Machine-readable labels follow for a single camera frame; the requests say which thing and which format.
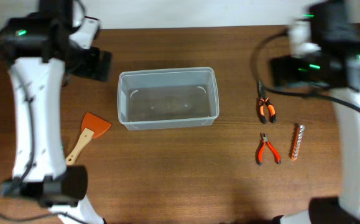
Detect orange black long-nose pliers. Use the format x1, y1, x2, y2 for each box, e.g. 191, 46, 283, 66
257, 80, 277, 124

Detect clear plastic container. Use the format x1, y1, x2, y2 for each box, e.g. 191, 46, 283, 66
117, 67, 219, 131

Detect red black cutting pliers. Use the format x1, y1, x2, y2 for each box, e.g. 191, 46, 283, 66
256, 132, 282, 166

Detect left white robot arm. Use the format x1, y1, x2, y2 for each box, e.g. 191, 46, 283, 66
0, 1, 109, 223

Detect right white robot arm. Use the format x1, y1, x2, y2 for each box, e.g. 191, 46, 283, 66
270, 1, 360, 223

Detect orange scraper wooden handle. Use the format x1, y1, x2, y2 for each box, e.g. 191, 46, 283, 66
65, 112, 111, 166

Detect orange socket bit rail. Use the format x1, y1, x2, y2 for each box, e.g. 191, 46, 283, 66
290, 124, 305, 161

